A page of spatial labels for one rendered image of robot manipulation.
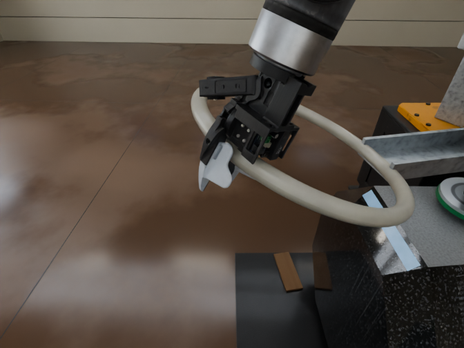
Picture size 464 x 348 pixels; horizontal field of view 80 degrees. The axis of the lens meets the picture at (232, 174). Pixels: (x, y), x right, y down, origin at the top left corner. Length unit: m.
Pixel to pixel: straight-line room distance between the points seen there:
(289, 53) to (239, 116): 0.10
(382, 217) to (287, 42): 0.28
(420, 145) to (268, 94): 0.62
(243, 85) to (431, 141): 0.66
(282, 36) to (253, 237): 1.71
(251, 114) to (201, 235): 1.66
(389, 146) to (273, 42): 0.58
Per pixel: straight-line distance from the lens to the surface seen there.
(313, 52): 0.34
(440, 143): 0.97
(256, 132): 0.35
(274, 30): 0.33
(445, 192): 1.15
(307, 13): 0.33
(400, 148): 0.87
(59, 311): 1.91
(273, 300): 1.70
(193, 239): 1.95
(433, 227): 1.08
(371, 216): 0.45
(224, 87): 0.41
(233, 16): 6.77
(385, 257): 1.01
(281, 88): 0.35
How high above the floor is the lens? 1.50
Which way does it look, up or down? 38 degrees down
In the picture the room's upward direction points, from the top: straight up
